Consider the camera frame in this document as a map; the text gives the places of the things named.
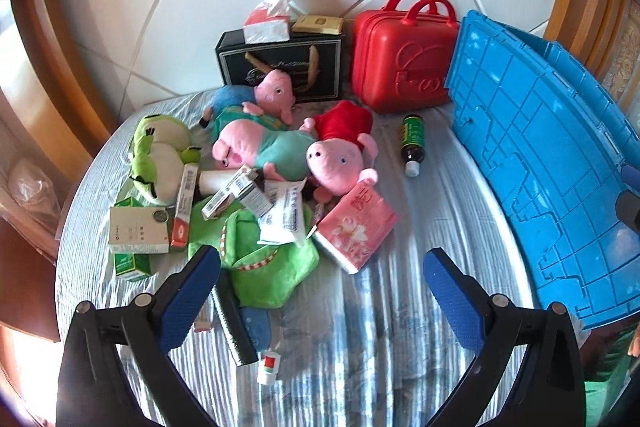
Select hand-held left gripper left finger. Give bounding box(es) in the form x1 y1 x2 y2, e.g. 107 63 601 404
55 244 223 427

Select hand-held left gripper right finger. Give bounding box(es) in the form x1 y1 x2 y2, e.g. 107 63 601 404
422 248 586 427

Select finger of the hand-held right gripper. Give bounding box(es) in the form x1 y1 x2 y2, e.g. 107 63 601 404
615 163 640 234

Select blue plastic storage container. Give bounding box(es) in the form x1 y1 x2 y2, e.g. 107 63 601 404
446 9 640 333

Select black cylinder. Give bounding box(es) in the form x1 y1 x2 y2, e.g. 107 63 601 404
211 284 260 368

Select cream cardboard box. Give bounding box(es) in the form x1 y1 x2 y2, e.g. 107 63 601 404
109 206 171 255

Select long white red box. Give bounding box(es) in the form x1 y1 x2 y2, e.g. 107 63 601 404
169 163 201 250

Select small grey white box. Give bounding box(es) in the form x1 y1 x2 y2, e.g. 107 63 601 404
234 179 273 217
201 166 258 220

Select small white bottle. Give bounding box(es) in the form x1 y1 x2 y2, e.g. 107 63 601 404
256 349 282 387

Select white printed sachets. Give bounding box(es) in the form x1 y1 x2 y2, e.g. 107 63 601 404
257 177 308 248

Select pink tissue pack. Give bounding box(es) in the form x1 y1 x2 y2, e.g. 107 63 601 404
307 184 400 275

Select green frog plush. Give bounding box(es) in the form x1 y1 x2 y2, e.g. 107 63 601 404
127 114 203 206

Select dark bottle with green label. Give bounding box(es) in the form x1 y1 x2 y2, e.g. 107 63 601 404
400 113 426 178

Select dark wooden bedside cabinet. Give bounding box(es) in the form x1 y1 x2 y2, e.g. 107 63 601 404
0 217 61 343

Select pig plush with green body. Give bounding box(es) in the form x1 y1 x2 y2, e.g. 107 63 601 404
211 104 321 182

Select green cloth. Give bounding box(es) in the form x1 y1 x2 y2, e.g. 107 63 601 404
582 379 640 427

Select pig plush with red dress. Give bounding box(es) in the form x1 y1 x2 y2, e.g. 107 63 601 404
299 101 379 206

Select clear plastic bag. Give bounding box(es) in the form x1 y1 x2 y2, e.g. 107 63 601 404
7 157 61 238

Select pig plush with blue body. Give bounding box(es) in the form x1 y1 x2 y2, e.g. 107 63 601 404
201 69 297 128

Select black gift bag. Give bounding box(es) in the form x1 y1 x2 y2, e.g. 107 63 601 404
215 29 346 104

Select red hard-shell suitcase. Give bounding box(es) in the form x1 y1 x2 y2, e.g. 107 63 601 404
350 0 460 114

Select red tissue pack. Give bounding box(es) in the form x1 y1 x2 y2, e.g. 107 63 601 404
242 0 305 45

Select small gold box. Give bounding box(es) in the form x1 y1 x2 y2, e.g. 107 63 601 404
291 13 345 34

